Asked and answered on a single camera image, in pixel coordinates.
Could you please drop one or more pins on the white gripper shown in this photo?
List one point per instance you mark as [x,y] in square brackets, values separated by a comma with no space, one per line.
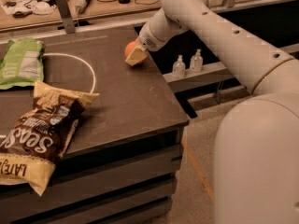
[149,41]

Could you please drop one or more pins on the orange fruit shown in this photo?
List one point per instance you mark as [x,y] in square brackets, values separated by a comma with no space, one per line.
[131,50]

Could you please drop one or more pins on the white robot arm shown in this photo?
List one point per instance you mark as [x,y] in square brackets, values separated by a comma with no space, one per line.
[256,149]

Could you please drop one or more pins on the green rice chip bag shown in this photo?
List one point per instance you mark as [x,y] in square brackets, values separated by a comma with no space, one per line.
[22,64]

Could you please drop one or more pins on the brown yellow chip bag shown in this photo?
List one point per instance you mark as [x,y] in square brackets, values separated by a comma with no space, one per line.
[39,139]

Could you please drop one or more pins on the clear sanitizer bottle left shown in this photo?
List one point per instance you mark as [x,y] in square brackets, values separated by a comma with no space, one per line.
[178,69]

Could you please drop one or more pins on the clear sanitizer bottle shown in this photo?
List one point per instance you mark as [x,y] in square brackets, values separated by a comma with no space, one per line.
[178,69]
[196,62]

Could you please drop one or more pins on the clear sanitizer bottle right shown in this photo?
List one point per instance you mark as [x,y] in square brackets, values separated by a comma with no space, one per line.
[196,62]

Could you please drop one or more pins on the grey handheld tool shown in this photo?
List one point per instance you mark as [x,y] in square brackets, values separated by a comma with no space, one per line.
[81,5]

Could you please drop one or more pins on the white face mask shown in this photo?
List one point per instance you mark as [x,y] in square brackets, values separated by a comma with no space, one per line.
[42,8]

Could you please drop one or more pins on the metal bracket post left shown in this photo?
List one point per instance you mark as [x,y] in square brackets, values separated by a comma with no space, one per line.
[66,16]

